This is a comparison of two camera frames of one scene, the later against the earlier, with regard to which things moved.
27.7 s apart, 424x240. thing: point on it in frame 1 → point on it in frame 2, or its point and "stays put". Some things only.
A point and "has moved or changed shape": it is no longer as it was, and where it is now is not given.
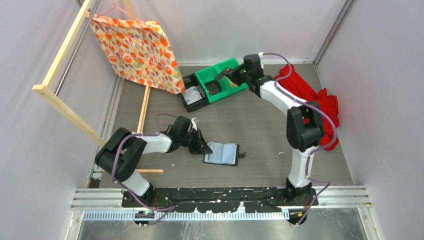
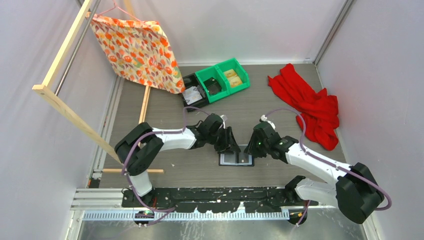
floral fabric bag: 140,52 stays put
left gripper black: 200,147 → 229,144
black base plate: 213,199 stays put
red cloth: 290,78 stays put
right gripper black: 233,73 → 251,148
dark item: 213,87 stays put
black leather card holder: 223,153 has moved or changed shape
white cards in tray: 191,95 stays put
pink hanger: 115,6 stays put
